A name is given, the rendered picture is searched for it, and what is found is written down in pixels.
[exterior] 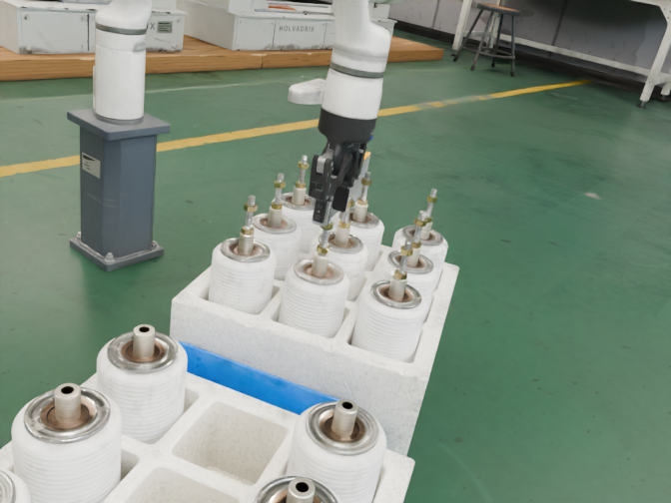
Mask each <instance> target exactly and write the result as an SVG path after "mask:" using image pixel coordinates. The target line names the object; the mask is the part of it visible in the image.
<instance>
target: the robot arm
mask: <svg viewBox="0 0 671 503"><path fill-rule="evenodd" d="M152 1H153V0H113V1H112V2H111V3H110V4H109V5H107V6H106V7H104V8H102V9H100V10H98V11H97V12H96V15H95V66H94V67H93V114H95V117H96V119H98V120H99V121H102V122H105V123H109V124H115V125H136V124H140V123H142V122H143V118H144V95H145V66H146V35H147V24H148V22H149V20H150V17H151V12H152ZM404 1H406V0H334V14H335V41H334V47H333V53H332V59H331V66H330V69H329V73H328V76H327V79H326V80H323V79H315V80H311V81H307V82H303V83H299V84H295V85H292V86H291V87H290V88H289V95H288V101H290V102H293V103H297V104H322V106H321V112H320V118H319V124H318V129H319V131H320V132H321V133H322V134H323V135H325V136H326V137H327V139H328V141H327V144H326V146H325V148H324V150H323V153H322V155H321V156H320V155H317V154H315V155H314V156H313V161H312V170H311V178H310V186H309V197H312V198H315V199H316V200H315V205H314V211H313V217H312V222H313V224H315V225H318V226H321V227H325V226H326V225H327V224H328V222H329V217H330V211H331V207H333V209H334V210H336V211H339V212H342V213H343V212H345V211H346V210H347V205H348V200H349V195H350V190H351V188H352V187H353V185H354V180H358V179H359V177H360V172H361V168H362V164H363V160H364V156H365V151H366V147H367V144H368V142H369V141H370V140H371V139H372V138H373V133H374V128H375V124H376V119H377V114H378V109H379V104H380V100H381V94H382V81H383V76H384V71H385V66H386V61H387V56H388V51H389V45H390V35H389V33H388V31H387V30H386V29H385V28H383V27H381V26H379V25H377V24H374V23H371V22H370V19H369V14H368V2H371V3H379V4H386V5H395V4H400V3H402V2H404ZM332 176H335V177H336V178H335V179H334V178H332ZM330 185H331V187H330ZM322 188H323V190H322ZM332 200H333V204H332Z"/></svg>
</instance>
